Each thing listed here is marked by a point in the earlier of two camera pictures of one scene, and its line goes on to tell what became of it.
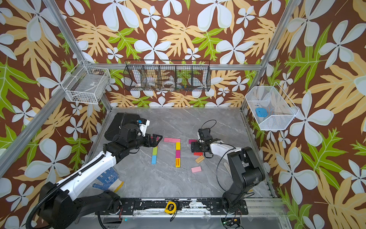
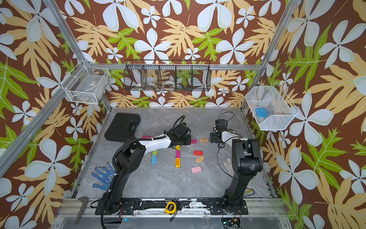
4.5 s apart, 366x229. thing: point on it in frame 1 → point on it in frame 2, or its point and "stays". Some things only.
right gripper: [195, 144] → [212, 139]
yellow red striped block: [177, 162] stays
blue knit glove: [111, 180] stays
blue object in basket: [261, 112] stays
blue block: [154, 159] stays
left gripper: [154, 142] → [188, 139]
